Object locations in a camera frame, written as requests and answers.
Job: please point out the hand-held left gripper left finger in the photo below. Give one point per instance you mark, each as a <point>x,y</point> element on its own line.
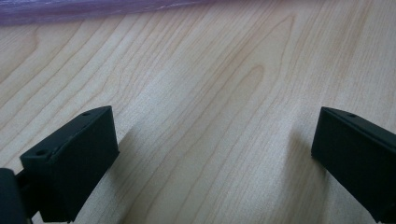
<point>74,161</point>

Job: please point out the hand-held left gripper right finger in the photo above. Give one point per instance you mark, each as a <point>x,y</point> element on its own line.
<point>358,158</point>

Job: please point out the purple plastic bag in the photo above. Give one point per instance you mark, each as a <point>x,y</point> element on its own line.
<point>62,11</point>

